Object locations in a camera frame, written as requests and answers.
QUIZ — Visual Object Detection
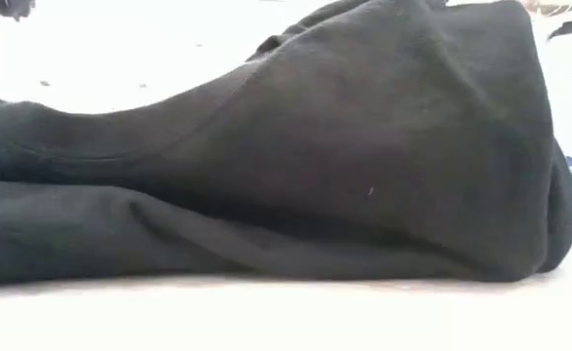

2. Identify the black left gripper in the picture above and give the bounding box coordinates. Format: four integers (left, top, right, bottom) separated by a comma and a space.
0, 0, 37, 21

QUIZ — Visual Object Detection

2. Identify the black fabric garment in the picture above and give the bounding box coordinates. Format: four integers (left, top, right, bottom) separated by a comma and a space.
0, 0, 572, 287

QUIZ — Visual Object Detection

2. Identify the dark ceiling bracket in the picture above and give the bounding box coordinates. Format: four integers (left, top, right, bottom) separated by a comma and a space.
547, 19, 572, 41

